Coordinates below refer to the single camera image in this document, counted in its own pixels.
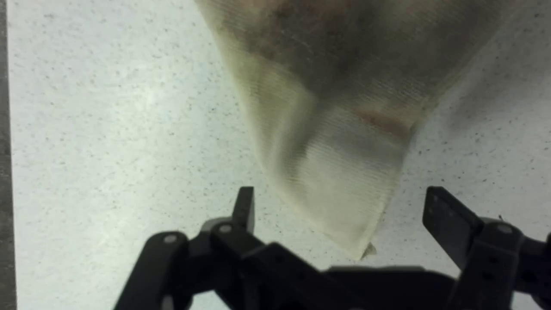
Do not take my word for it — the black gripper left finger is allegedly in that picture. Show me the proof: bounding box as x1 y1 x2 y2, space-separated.
111 184 323 310

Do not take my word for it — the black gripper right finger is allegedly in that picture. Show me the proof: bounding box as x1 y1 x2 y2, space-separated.
421 185 551 310

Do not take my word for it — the beige stained cloth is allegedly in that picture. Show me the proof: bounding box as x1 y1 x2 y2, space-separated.
194 0 523 258

